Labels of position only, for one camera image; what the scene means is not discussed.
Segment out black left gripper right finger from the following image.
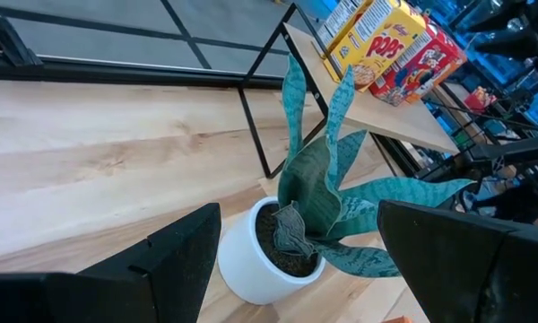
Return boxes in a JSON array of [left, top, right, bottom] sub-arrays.
[[376, 199, 520, 323]]

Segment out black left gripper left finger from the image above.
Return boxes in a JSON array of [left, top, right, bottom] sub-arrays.
[[78, 202, 223, 323]]

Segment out snake plant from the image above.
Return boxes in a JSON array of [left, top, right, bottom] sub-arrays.
[[217, 53, 476, 307]]

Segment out small Froot Loops cereal box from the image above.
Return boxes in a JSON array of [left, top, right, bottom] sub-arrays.
[[368, 16, 469, 108]]

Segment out small Corn Pops cereal box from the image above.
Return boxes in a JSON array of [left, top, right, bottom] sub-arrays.
[[323, 0, 428, 93], [316, 0, 374, 51]]

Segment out wooden shelf with black legs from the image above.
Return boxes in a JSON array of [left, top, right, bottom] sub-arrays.
[[236, 3, 462, 179]]

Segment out small red background box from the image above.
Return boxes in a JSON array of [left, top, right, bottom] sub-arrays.
[[463, 86, 498, 114]]

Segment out black aluminium table frame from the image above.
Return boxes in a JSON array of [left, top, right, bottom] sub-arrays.
[[0, 8, 538, 180]]

